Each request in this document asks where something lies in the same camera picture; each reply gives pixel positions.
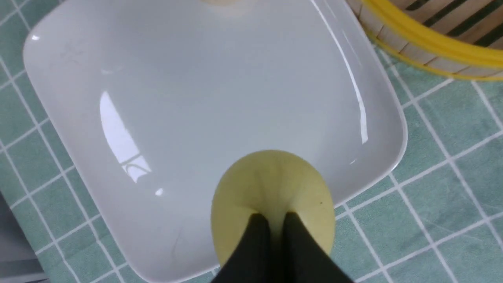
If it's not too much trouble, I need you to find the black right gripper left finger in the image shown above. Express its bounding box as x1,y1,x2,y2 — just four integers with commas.
212,214,272,283

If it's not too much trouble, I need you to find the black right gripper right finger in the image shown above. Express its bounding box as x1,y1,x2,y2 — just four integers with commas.
282,212,353,283

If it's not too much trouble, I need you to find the yellow steamed bun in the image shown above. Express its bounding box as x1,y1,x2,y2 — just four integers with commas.
211,150,336,266

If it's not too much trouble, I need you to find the white steamed bun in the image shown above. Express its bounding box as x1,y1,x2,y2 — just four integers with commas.
202,0,258,12

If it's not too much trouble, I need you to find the white square plate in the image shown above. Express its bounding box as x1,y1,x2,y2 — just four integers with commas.
23,0,408,283

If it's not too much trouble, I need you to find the green checkered tablecloth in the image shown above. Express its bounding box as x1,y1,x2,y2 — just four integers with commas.
1,0,502,283

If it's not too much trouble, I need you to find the yellow rimmed bamboo steamer basket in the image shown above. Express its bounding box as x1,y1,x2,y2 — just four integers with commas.
347,0,503,81

